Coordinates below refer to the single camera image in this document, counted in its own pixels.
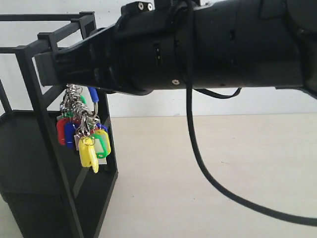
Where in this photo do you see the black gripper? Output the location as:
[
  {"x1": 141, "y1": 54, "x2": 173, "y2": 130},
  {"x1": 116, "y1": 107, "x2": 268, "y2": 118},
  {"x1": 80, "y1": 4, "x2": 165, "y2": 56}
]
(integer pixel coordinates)
[{"x1": 35, "y1": 1, "x2": 198, "y2": 95}]

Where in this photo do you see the bunch of colourful key tags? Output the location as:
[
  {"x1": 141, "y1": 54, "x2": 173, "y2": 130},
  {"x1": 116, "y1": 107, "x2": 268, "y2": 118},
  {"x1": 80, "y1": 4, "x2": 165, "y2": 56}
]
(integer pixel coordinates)
[{"x1": 56, "y1": 84, "x2": 111, "y2": 173}]

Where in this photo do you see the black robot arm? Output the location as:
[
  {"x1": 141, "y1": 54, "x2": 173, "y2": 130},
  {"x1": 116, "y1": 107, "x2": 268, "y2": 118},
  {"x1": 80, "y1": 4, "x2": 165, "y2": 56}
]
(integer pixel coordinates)
[{"x1": 35, "y1": 0, "x2": 317, "y2": 97}]

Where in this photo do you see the black front rack hook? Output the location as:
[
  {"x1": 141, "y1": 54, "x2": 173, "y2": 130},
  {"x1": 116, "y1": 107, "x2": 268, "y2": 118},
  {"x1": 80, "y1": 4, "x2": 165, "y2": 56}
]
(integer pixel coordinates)
[{"x1": 37, "y1": 32, "x2": 58, "y2": 53}]

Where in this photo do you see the black metal shelf rack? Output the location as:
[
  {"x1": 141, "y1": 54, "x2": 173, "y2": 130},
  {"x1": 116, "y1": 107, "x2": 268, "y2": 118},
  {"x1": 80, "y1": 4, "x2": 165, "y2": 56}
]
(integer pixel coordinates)
[{"x1": 0, "y1": 12, "x2": 118, "y2": 238}]

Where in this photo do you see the black cable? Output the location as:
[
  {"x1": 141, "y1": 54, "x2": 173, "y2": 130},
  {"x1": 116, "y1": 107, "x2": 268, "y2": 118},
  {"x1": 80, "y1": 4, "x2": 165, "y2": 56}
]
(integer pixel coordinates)
[{"x1": 173, "y1": 0, "x2": 317, "y2": 227}]

